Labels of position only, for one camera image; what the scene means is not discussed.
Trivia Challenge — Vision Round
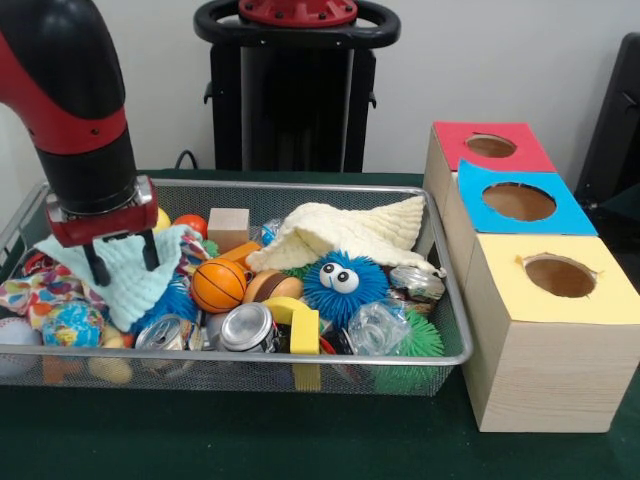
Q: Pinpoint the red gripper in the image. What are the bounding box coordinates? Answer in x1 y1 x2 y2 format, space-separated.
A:
45 178 161 288

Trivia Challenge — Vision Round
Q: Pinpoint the mint green waffle cloth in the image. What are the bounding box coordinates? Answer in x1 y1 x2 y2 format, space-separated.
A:
33 222 191 333

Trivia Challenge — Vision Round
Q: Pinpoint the cream yellow waffle cloth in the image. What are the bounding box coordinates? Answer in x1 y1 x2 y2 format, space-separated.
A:
245 196 446 276

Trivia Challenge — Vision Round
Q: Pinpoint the wooden box with three holes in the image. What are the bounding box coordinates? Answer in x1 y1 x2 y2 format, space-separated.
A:
423 122 640 433

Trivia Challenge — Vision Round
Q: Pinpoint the orange red ball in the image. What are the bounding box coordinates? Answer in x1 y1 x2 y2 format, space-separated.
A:
173 213 208 239

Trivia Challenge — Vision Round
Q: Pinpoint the small orange basketball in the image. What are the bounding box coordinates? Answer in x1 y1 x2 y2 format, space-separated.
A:
190 258 248 314

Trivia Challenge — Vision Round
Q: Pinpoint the wooden cube block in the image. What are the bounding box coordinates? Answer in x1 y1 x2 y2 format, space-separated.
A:
208 208 251 253

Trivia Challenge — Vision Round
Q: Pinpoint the silver metal can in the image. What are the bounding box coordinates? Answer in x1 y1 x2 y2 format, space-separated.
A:
218 303 277 353

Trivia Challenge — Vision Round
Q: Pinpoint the yellow plastic block toy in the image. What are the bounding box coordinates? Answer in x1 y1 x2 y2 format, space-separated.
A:
262 296 321 356

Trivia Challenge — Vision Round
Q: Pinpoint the dark green table cloth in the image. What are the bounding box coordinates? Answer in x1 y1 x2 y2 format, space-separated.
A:
0 168 640 480

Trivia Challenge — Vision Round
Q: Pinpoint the blue fuzzy ball with eyes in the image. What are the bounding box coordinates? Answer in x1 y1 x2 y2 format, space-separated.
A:
302 250 389 329

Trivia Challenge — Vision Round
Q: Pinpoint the green spiky ball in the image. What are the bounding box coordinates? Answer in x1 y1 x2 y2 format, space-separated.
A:
375 310 445 393

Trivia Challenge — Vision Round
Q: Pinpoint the black chair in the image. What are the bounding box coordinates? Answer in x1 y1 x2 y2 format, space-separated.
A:
575 33 640 263

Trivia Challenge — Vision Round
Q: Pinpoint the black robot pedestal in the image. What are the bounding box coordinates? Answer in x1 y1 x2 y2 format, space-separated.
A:
195 0 401 171

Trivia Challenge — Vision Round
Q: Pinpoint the shallow wire mesh bin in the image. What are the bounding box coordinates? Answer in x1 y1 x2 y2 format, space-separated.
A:
0 177 474 396

